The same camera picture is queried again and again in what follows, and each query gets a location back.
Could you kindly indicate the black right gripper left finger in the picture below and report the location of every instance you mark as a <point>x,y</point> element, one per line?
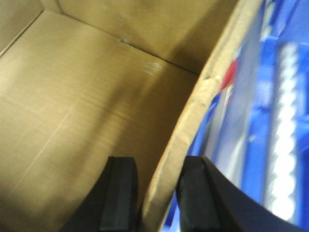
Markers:
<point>111,205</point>

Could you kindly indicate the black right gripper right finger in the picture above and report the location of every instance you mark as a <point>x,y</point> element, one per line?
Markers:
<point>209,202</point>

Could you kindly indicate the brown cardboard carton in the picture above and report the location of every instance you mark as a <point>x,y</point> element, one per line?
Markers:
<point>82,80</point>

